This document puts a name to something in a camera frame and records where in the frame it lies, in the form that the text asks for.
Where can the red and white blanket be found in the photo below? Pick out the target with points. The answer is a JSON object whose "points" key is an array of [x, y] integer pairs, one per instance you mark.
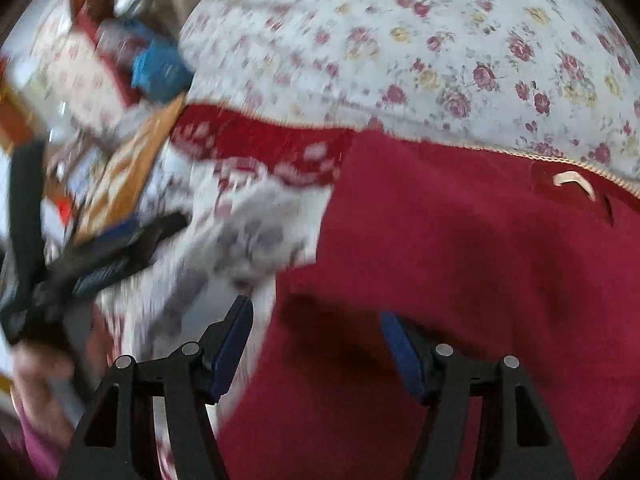
{"points": [[250, 240]]}

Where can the red knit garment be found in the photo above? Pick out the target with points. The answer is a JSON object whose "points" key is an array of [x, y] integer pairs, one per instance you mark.
{"points": [[450, 270]]}

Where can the blue cloth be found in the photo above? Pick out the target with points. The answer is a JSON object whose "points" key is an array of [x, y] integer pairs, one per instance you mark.
{"points": [[160, 67]]}

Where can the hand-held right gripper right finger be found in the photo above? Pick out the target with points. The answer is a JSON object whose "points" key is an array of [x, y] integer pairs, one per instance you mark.
{"points": [[402, 355]]}

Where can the red box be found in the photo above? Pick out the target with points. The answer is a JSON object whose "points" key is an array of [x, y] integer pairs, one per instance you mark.
{"points": [[92, 15]]}

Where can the floral bed sheet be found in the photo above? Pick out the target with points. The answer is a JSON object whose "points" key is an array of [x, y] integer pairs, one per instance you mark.
{"points": [[400, 60]]}

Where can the orange-edged floral quilt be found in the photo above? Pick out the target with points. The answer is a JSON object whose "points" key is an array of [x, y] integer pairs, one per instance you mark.
{"points": [[130, 170]]}

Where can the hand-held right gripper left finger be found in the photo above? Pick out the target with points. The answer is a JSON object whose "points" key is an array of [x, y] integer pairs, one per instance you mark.
{"points": [[232, 350]]}

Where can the person's left hand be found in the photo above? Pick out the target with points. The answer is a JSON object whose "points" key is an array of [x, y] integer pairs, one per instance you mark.
{"points": [[37, 385]]}

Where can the person's left forearm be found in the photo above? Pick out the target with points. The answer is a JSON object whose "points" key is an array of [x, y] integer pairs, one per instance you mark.
{"points": [[37, 447]]}

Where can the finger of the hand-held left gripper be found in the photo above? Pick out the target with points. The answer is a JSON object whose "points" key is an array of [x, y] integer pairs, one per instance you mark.
{"points": [[150, 232], [100, 277]]}

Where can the floral pillow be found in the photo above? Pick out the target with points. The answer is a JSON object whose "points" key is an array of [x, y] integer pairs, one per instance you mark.
{"points": [[75, 75]]}

